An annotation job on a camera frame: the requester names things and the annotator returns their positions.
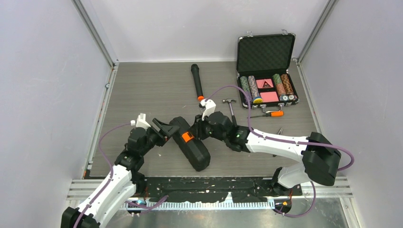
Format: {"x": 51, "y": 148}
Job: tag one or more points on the open poker chip case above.
{"x": 262, "y": 68}

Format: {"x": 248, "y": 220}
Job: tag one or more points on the claw hammer black handle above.
{"x": 229, "y": 102}

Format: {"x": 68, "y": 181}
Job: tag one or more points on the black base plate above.
{"x": 210, "y": 189}

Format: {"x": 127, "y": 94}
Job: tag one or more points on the black microphone orange end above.
{"x": 197, "y": 81}

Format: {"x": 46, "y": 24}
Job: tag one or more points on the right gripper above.
{"x": 199, "y": 124}

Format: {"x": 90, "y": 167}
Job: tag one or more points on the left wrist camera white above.
{"x": 140, "y": 122}

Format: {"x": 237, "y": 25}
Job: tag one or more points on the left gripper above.
{"x": 164, "y": 135}

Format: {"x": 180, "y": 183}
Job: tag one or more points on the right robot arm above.
{"x": 316, "y": 160}

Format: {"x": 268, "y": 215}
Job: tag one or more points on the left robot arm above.
{"x": 124, "y": 179}

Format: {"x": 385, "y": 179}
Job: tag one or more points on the orange handled screwdriver by case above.
{"x": 269, "y": 114}

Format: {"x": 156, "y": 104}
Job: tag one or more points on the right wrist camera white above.
{"x": 208, "y": 107}

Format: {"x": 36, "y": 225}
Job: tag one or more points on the black tool kit case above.
{"x": 193, "y": 149}

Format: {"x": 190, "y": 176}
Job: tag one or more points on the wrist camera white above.
{"x": 140, "y": 122}
{"x": 208, "y": 107}

